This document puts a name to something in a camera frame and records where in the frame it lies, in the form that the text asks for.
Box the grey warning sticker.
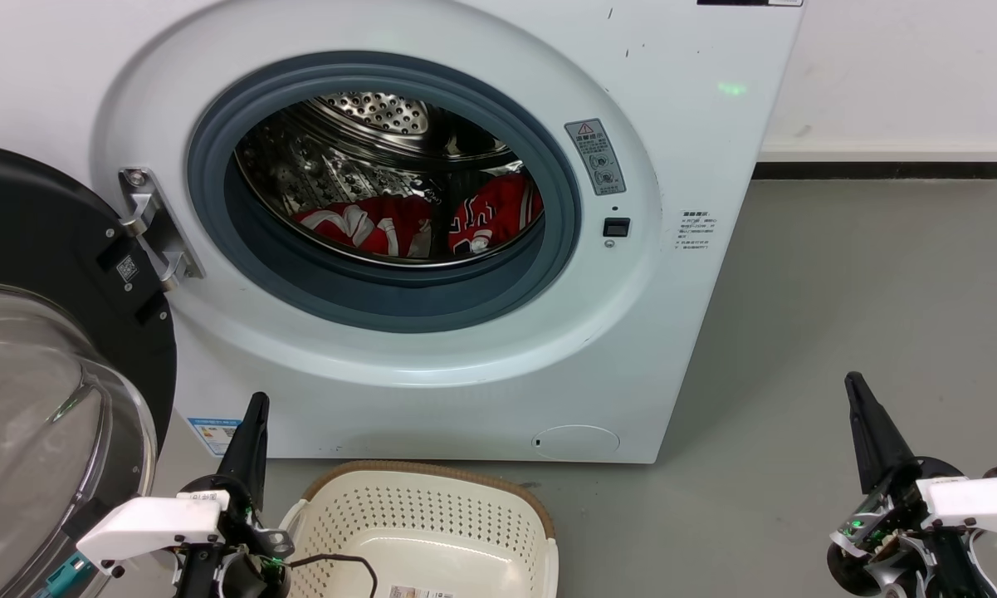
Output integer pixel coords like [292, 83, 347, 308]
[564, 118, 628, 197]

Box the black washer door with glass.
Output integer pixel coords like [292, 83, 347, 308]
[0, 141, 178, 598]

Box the round white filter cover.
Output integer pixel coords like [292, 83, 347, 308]
[531, 424, 621, 462]

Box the blue energy label sticker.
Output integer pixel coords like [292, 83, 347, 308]
[187, 417, 243, 458]

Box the thin black cable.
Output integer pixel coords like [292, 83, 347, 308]
[289, 552, 379, 598]

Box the cream perforated laundry basket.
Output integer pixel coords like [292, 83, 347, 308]
[278, 461, 559, 598]

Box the silver metal door hinge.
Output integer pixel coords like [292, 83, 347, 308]
[119, 168, 206, 292]

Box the stainless steel washing machine drum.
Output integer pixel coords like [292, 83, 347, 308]
[234, 91, 546, 268]

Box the teal cable connector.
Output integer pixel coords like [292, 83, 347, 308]
[46, 551, 94, 597]

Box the red jersey with lettering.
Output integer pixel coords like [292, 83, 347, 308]
[447, 173, 545, 257]

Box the black baseboard strip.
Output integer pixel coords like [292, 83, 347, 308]
[751, 161, 997, 181]

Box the grey rubber door gasket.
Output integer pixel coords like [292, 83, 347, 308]
[187, 51, 582, 335]

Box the white front-load washing machine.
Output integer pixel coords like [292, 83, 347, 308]
[0, 0, 806, 464]

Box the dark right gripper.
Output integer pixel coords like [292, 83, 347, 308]
[826, 372, 997, 598]

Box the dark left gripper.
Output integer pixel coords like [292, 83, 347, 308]
[174, 393, 296, 598]

